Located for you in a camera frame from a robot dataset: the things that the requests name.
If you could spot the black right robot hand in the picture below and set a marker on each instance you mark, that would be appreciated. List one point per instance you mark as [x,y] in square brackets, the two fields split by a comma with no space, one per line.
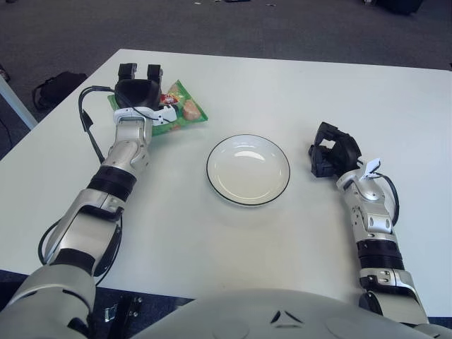
[346,152]

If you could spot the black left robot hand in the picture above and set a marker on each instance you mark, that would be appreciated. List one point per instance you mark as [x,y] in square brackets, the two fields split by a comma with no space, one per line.
[137,93]

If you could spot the green snack chips bag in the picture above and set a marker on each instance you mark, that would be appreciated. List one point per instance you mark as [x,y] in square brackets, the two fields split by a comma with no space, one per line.
[190,113]

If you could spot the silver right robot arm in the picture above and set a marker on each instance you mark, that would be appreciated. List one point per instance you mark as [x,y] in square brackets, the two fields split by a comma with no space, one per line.
[378,222]

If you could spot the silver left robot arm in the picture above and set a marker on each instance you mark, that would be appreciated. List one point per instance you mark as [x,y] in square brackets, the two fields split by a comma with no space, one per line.
[127,148]

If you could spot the white plate with black rim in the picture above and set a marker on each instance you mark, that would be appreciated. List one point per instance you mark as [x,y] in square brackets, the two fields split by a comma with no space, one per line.
[247,171]

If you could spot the black backpack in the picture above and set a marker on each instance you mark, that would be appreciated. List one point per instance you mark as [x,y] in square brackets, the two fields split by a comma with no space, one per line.
[60,88]

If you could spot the white neighbouring table edge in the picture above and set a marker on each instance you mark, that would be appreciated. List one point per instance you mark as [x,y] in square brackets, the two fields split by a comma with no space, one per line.
[17,104]

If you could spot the black case on floor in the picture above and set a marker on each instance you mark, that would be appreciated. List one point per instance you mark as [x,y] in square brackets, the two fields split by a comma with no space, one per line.
[399,5]

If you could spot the grey robot torso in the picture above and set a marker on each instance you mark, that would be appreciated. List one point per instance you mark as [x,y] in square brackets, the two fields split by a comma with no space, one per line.
[282,318]

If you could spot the white right wrist mount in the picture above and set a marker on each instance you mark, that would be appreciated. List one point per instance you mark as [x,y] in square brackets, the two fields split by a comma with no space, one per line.
[370,169]

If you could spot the white wrist mount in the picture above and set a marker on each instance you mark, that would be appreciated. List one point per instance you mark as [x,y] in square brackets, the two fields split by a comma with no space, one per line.
[160,114]
[370,169]

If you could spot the white left wrist mount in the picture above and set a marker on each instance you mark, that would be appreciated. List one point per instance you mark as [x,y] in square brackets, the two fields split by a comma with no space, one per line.
[160,114]

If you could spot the metal bracket under table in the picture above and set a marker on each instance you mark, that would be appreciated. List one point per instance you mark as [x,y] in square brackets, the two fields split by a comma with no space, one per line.
[132,309]

